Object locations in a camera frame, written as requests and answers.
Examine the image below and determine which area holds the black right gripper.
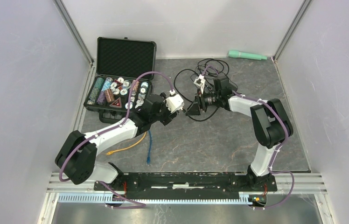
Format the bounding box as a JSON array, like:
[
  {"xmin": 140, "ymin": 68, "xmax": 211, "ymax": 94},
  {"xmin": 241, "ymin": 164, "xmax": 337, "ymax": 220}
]
[{"xmin": 185, "ymin": 88, "xmax": 221, "ymax": 116}]

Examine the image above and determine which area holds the black cable with green plug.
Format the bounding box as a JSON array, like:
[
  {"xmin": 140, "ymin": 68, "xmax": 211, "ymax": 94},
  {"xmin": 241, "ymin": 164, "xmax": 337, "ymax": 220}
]
[{"xmin": 184, "ymin": 103, "xmax": 222, "ymax": 123}]

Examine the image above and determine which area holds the white network switch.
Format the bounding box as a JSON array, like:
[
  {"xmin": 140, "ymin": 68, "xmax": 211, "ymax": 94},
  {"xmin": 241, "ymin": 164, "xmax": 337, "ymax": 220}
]
[{"xmin": 171, "ymin": 100, "xmax": 184, "ymax": 112}]

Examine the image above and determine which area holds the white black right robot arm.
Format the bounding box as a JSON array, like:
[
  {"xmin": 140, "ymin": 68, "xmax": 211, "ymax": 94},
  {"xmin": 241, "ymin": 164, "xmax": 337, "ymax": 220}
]
[{"xmin": 186, "ymin": 75, "xmax": 293, "ymax": 190}]

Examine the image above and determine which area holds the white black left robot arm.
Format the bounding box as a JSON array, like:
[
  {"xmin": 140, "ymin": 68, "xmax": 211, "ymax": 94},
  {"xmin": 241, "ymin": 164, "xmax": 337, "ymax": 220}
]
[{"xmin": 55, "ymin": 92, "xmax": 184, "ymax": 190}]

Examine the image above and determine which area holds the black router box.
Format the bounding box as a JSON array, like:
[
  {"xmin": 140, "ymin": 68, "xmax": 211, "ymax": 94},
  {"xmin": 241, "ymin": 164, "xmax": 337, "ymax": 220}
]
[{"xmin": 213, "ymin": 76, "xmax": 237, "ymax": 92}]

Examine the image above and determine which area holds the mint green flashlight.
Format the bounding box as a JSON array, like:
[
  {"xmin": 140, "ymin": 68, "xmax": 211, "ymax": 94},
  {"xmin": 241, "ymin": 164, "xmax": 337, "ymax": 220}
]
[{"xmin": 228, "ymin": 50, "xmax": 268, "ymax": 61}]

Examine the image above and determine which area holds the black poker chip case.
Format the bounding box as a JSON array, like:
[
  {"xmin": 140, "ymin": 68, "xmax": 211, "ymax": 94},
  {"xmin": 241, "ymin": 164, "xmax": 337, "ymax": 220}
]
[{"xmin": 84, "ymin": 37, "xmax": 157, "ymax": 124}]

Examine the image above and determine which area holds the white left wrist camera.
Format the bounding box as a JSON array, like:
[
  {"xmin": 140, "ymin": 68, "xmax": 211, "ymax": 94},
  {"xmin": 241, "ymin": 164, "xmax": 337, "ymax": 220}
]
[{"xmin": 165, "ymin": 90, "xmax": 184, "ymax": 113}]

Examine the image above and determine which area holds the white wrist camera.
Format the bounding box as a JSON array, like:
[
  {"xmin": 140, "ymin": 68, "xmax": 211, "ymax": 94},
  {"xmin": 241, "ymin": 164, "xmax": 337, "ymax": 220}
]
[
  {"xmin": 165, "ymin": 90, "xmax": 184, "ymax": 113},
  {"xmin": 193, "ymin": 74, "xmax": 206, "ymax": 94}
]

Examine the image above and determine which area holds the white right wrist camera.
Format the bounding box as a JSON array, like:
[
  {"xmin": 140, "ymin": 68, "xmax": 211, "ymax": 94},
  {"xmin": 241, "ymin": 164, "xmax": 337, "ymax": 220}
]
[{"xmin": 193, "ymin": 74, "xmax": 206, "ymax": 94}]

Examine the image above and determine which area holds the black power cable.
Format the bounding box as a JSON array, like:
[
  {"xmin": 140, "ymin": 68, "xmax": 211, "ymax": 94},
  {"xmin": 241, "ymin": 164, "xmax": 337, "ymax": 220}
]
[{"xmin": 173, "ymin": 58, "xmax": 231, "ymax": 103}]

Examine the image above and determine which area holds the yellow ethernet cable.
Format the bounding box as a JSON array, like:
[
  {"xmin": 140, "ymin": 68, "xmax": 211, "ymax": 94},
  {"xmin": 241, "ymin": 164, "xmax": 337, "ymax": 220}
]
[{"xmin": 105, "ymin": 131, "xmax": 148, "ymax": 156}]

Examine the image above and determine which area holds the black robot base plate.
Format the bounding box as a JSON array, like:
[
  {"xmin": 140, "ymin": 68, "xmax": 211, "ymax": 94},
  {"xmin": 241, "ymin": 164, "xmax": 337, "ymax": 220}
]
[{"xmin": 108, "ymin": 172, "xmax": 278, "ymax": 200}]

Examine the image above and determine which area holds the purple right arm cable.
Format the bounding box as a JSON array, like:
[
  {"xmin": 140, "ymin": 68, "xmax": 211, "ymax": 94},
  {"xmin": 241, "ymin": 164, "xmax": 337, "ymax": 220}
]
[{"xmin": 201, "ymin": 65, "xmax": 296, "ymax": 210}]

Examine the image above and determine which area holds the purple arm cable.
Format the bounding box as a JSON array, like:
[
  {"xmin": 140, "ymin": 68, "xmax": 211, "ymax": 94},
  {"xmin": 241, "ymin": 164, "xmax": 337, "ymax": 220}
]
[
  {"xmin": 58, "ymin": 71, "xmax": 177, "ymax": 210},
  {"xmin": 201, "ymin": 65, "xmax": 296, "ymax": 210}
]

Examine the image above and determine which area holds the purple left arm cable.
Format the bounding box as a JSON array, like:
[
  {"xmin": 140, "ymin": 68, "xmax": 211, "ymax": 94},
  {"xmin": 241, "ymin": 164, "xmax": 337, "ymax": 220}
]
[{"xmin": 58, "ymin": 71, "xmax": 177, "ymax": 210}]

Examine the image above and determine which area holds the aluminium frame rail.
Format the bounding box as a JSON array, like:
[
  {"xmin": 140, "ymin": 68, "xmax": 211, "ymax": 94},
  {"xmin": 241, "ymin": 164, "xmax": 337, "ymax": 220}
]
[{"xmin": 46, "ymin": 173, "xmax": 328, "ymax": 195}]

